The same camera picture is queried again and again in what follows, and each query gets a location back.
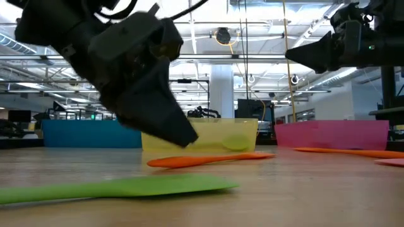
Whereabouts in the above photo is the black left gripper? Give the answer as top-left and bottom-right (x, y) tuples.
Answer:
(62, 40), (199, 149)

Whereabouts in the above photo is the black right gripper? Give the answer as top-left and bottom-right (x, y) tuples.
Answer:
(285, 0), (404, 75)

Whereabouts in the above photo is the orange silicone spoon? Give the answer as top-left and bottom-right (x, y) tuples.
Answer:
(146, 152), (276, 169)

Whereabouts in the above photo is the yellow translucent plastic bin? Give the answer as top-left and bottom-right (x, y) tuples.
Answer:
(141, 117), (259, 153)

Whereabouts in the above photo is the green silicone spatula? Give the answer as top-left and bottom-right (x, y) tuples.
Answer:
(0, 173), (240, 206)

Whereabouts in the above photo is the blue plastic bin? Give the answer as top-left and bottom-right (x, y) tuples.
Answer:
(42, 119), (143, 149)

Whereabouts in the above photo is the pink plastic bin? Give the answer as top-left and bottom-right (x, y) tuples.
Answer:
(274, 119), (390, 151)

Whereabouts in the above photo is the orange silicone spatula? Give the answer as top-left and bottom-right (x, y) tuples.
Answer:
(293, 147), (404, 160)

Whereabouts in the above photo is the pink silicone spatula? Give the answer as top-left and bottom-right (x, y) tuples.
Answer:
(374, 158), (404, 168)

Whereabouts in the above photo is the white structural column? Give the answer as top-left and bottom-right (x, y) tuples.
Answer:
(210, 64), (235, 119)

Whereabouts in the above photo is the black monitor stand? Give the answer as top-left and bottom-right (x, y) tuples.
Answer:
(381, 66), (397, 110)

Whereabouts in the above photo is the black background monitor box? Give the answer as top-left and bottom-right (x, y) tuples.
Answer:
(236, 99), (275, 120)

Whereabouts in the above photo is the grey desk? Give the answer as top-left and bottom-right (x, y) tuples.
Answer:
(369, 106), (404, 127)

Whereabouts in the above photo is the dark background monitor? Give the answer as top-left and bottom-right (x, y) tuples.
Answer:
(8, 110), (32, 124)

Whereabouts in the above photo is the black background equipment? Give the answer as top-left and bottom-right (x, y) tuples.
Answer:
(0, 119), (44, 139)

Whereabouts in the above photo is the yellow hanging cable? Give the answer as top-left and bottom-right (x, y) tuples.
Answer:
(282, 0), (297, 123)

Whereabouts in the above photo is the black hanging cable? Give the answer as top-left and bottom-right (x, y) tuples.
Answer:
(238, 0), (250, 100)

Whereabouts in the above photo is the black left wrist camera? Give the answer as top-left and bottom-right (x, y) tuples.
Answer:
(88, 11), (184, 62)

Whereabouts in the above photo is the black ceiling cord reel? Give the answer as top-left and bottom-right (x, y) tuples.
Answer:
(215, 27), (232, 46)

